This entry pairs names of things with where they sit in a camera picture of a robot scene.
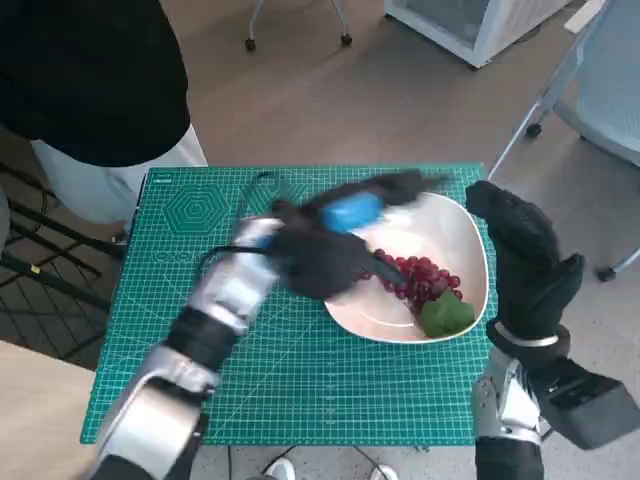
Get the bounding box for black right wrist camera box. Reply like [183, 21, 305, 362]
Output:
[532, 357, 640, 451]

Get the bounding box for white square plate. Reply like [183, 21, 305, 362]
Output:
[322, 190, 489, 344]

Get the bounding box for black metal rack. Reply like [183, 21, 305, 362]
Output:
[0, 159, 126, 356]

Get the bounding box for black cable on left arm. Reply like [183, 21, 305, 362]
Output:
[199, 171, 281, 271]

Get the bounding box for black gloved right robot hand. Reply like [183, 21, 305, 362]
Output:
[464, 180, 586, 344]

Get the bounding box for light wooden desk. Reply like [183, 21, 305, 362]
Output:
[0, 339, 99, 480]

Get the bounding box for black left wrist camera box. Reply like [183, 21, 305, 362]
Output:
[272, 229, 406, 301]

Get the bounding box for white cabinet with glass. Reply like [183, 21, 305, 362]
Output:
[383, 0, 576, 69]

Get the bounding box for light blue mesh chair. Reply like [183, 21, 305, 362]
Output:
[487, 0, 640, 282]

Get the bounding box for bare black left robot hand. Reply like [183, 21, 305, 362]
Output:
[272, 169, 451, 236]

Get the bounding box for red toy grapes with leaf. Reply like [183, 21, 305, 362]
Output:
[372, 248, 476, 339]

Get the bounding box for person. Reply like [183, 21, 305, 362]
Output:
[0, 0, 209, 229]

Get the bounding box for green cutting mat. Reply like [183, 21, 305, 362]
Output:
[79, 160, 501, 447]

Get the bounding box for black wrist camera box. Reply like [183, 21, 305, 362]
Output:
[532, 357, 640, 451]
[272, 229, 406, 301]

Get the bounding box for beige cardboard piece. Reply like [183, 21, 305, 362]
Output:
[564, 0, 609, 32]

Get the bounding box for chair base with casters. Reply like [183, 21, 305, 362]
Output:
[244, 0, 354, 51]

